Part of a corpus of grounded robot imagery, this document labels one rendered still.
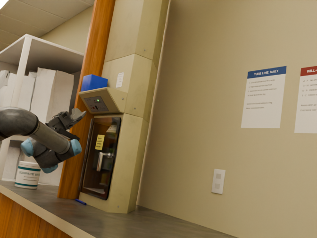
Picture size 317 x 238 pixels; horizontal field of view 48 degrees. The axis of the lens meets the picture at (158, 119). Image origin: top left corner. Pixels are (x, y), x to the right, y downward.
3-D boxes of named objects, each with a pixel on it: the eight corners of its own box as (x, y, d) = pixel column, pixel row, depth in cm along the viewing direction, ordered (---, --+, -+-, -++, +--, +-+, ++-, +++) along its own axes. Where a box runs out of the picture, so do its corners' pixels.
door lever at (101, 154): (107, 172, 169) (104, 172, 171) (111, 152, 170) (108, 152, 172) (97, 171, 166) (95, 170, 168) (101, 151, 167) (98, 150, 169)
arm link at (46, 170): (63, 167, 169) (51, 148, 165) (42, 177, 170) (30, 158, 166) (66, 160, 176) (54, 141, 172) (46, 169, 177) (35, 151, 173)
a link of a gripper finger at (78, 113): (84, 103, 180) (69, 113, 175) (89, 113, 182) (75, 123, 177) (81, 103, 182) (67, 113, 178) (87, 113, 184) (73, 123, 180)
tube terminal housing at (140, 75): (118, 203, 204) (139, 74, 215) (150, 215, 178) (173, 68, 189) (78, 200, 190) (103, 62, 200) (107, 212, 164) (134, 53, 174)
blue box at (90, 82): (96, 96, 196) (99, 80, 197) (105, 95, 188) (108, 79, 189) (80, 92, 190) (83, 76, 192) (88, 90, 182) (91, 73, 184)
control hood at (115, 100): (94, 114, 196) (97, 97, 197) (124, 113, 170) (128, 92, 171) (74, 110, 189) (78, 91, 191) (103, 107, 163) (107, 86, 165)
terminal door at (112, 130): (79, 191, 189) (93, 118, 195) (107, 201, 165) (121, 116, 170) (79, 191, 189) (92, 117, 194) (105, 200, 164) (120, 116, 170)
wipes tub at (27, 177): (33, 186, 222) (37, 163, 224) (39, 190, 211) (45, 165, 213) (11, 184, 214) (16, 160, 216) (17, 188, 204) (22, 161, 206)
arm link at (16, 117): (16, 91, 133) (80, 138, 175) (-9, 104, 134) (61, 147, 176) (20, 117, 127) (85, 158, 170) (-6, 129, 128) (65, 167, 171)
